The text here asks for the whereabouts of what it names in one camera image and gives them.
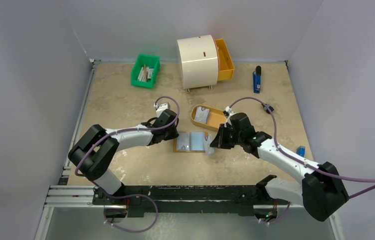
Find silver VIP card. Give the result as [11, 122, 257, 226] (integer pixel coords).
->
[176, 132, 191, 152]
[203, 134, 215, 156]

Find orange oval tray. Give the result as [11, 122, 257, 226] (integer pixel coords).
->
[190, 104, 226, 132]

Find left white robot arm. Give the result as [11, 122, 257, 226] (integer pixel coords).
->
[67, 109, 179, 205]

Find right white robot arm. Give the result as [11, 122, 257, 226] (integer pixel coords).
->
[210, 110, 350, 222]

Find silver credit cards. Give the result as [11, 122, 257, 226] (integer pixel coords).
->
[194, 106, 210, 124]

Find small black knob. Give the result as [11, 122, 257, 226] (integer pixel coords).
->
[262, 104, 274, 114]

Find green plastic bin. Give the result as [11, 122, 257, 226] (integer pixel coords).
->
[130, 54, 161, 89]

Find blue black marker pen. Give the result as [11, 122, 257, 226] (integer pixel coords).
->
[252, 65, 262, 94]

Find small blue object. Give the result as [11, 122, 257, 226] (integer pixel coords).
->
[296, 145, 306, 157]

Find orange open drawer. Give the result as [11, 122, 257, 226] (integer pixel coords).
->
[215, 38, 235, 82]

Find cream round drawer cabinet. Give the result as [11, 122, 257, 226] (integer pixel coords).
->
[176, 35, 219, 92]

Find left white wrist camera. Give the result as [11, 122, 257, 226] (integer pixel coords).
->
[154, 102, 171, 118]

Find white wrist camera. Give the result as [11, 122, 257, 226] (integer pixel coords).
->
[223, 106, 235, 118]
[154, 102, 171, 118]

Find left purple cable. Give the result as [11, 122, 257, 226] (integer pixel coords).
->
[74, 96, 181, 178]

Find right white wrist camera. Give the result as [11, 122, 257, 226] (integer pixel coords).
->
[223, 106, 235, 118]

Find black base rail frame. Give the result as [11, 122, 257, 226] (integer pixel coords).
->
[43, 183, 308, 220]

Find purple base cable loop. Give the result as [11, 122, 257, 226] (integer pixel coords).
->
[102, 194, 161, 234]

